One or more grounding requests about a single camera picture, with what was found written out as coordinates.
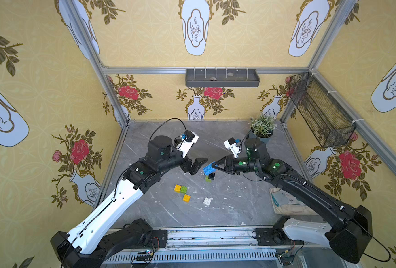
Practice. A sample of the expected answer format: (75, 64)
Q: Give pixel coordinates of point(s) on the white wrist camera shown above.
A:
(185, 142)
(232, 144)

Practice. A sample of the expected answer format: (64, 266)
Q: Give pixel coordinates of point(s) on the aluminium front rail frame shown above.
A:
(235, 243)

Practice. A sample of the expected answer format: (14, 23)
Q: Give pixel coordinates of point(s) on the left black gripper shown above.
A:
(187, 163)

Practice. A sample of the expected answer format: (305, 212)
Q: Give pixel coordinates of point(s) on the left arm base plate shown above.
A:
(153, 239)

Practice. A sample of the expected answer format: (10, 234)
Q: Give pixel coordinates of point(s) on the potted plant blue pot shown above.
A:
(263, 127)

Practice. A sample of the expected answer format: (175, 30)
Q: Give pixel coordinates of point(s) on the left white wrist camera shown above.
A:
(185, 142)

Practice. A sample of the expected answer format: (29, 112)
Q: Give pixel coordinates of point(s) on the grey wall shelf tray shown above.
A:
(222, 77)

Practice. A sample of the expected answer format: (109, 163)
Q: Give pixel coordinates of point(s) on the black wire mesh basket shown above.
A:
(327, 119)

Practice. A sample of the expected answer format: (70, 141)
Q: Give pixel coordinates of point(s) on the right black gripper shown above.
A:
(229, 164)

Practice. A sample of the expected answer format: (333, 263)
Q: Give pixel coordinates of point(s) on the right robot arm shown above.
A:
(350, 229)

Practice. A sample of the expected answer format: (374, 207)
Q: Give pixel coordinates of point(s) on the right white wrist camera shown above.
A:
(232, 144)

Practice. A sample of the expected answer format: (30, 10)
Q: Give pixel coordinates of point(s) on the white lego brick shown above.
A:
(207, 201)

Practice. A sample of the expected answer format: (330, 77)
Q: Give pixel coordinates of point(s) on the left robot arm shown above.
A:
(89, 244)

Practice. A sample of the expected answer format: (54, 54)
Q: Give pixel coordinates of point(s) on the blue long lego brick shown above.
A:
(209, 169)

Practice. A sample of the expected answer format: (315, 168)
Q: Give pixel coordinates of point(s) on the yellow lego brick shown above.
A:
(186, 198)
(177, 188)

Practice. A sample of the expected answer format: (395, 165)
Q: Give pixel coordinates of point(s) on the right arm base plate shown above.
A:
(274, 236)

